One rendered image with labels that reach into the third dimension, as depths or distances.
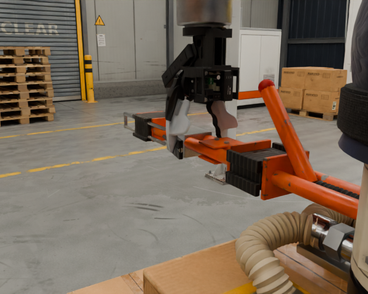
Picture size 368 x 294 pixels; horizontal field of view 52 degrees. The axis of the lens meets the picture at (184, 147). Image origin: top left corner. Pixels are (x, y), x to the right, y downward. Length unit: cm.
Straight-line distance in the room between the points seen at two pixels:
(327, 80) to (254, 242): 687
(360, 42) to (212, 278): 34
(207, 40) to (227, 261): 33
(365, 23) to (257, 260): 26
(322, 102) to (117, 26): 575
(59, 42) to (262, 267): 954
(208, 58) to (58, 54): 926
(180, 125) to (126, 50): 1002
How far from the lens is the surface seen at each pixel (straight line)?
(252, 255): 45
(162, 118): 80
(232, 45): 357
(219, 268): 55
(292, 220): 50
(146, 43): 1093
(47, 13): 979
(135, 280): 126
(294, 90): 767
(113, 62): 1045
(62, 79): 985
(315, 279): 56
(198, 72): 59
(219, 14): 61
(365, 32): 34
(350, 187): 49
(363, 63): 35
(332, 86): 726
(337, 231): 49
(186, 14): 61
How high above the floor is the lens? 124
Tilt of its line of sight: 14 degrees down
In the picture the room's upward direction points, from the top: straight up
